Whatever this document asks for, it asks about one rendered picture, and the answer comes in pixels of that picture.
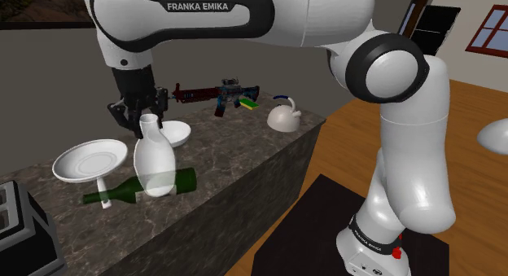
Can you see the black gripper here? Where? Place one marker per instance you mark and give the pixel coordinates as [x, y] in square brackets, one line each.
[134, 84]

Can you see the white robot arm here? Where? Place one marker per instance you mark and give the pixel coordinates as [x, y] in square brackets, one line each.
[412, 148]

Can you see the white bowl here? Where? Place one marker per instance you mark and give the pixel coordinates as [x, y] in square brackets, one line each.
[178, 133]

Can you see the white narrow-necked vase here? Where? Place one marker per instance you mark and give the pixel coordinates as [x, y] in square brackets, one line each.
[154, 160]

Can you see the white stemmed plate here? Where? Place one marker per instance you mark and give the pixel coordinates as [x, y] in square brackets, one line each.
[90, 160]

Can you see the red and blue toy rifle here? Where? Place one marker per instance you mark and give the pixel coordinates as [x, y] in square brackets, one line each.
[222, 94]

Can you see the dark green glass bottle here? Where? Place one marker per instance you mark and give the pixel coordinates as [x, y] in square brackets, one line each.
[119, 192]

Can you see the yellow and green sponge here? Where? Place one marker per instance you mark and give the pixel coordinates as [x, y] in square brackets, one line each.
[249, 103]

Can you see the dark robot stand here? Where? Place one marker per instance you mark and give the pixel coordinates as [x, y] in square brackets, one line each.
[313, 227]

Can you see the white rounded object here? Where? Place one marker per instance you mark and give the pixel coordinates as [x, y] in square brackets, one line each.
[495, 137]

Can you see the red-framed window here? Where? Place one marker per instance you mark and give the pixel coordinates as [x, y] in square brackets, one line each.
[490, 31]

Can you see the black wall panel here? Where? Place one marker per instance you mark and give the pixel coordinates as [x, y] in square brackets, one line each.
[434, 27]

